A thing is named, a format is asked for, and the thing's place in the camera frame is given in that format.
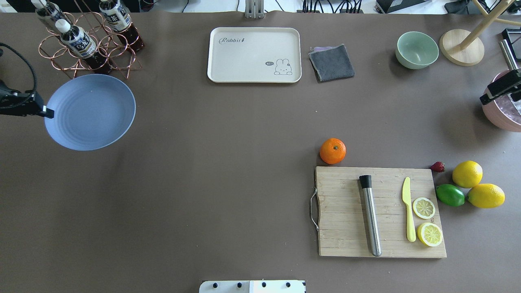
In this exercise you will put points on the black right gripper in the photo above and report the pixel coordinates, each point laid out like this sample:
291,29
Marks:
501,88

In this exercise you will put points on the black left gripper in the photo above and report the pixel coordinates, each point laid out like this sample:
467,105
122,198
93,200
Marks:
25,104

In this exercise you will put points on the blue plate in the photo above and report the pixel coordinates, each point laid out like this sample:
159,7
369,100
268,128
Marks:
90,112

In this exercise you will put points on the orange mandarin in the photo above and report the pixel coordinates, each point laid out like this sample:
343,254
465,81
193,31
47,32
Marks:
332,151

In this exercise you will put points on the wooden stand round base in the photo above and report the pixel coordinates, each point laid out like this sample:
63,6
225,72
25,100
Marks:
464,47

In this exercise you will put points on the tea bottle upper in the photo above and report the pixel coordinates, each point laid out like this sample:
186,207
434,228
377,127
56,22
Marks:
82,46

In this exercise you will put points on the tea bottle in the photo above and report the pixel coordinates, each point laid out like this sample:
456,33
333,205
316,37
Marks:
82,46
49,13
119,20

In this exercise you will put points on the tea bottle lower right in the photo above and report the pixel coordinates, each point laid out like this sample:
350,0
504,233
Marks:
49,13

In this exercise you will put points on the yellow lemon lower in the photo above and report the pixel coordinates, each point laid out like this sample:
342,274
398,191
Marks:
467,174

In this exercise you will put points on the yellow lemon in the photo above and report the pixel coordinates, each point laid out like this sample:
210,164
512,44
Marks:
486,196
467,174

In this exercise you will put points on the green bowl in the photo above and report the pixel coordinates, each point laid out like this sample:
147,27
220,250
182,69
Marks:
416,50

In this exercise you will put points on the red strawberry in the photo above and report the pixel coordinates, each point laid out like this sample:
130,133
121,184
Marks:
438,167

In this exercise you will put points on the yellow lemon upper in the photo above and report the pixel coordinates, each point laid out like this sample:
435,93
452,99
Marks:
486,196

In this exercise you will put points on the tea bottle lower left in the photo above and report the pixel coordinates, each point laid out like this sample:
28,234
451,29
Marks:
119,20

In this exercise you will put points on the green lime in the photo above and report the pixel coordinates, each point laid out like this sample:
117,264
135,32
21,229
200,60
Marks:
450,195

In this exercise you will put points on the lemon slice flat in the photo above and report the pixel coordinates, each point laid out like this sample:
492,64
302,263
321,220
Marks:
424,208

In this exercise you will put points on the yellow plastic knife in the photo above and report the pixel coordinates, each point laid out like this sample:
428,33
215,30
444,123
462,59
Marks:
406,198

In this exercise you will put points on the lemon half thick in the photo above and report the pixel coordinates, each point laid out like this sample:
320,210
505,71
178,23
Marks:
430,234

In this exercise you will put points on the steel muddler black tip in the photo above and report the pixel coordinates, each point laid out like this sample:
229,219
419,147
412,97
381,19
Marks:
371,215

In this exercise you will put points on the grey folded cloth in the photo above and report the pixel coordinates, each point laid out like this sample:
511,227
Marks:
331,63

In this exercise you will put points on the bamboo cutting board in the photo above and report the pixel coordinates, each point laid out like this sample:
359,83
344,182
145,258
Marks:
342,222

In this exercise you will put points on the cream rabbit tray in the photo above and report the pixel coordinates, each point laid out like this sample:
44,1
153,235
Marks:
254,55

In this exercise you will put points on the copper wire bottle rack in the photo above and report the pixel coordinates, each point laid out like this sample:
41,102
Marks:
114,46

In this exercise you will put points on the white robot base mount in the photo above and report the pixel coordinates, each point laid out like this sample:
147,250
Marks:
253,286

